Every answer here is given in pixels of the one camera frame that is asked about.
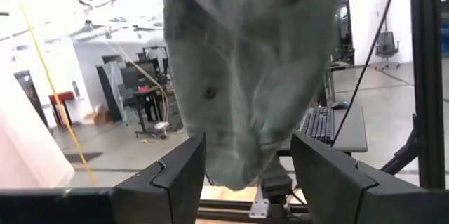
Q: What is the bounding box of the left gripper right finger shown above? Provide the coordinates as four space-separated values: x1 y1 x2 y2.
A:
290 131 427 224

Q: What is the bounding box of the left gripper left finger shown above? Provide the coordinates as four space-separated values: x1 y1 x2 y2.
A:
112 132 208 224

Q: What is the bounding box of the dark green baseball cap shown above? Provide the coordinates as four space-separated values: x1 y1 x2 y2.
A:
155 0 343 192

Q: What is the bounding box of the grey keyboard desk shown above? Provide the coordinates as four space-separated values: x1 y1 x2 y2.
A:
280 103 368 155

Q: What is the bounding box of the black computer keyboard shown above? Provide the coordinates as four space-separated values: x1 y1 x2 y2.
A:
300 106 336 144

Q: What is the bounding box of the computer mouse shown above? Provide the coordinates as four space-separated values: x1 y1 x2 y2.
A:
330 100 351 110

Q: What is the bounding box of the black standing desk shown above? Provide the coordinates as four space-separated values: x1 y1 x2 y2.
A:
119 46 169 139

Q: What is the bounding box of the cardboard box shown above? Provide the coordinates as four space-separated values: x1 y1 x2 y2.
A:
83 108 112 126

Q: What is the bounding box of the red cart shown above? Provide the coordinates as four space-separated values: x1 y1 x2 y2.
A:
48 91 76 129

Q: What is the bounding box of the grey office chair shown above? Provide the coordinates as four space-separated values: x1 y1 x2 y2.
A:
375 29 401 70

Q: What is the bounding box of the silver mounting bracket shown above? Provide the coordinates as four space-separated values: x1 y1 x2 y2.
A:
248 187 271 218

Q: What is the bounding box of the yellow hanging cable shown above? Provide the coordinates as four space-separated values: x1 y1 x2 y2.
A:
19 1 96 185

